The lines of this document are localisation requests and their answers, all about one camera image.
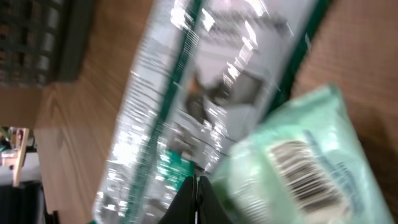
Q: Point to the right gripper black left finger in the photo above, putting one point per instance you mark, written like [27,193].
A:
[182,210]

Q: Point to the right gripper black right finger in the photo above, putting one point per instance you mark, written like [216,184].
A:
[209,207]

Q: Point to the mint green sachet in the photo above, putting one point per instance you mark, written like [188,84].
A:
[304,164]

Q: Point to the green snack packet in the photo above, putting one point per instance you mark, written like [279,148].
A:
[206,74]

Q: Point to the grey plastic mesh basket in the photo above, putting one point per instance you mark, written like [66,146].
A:
[43,41]

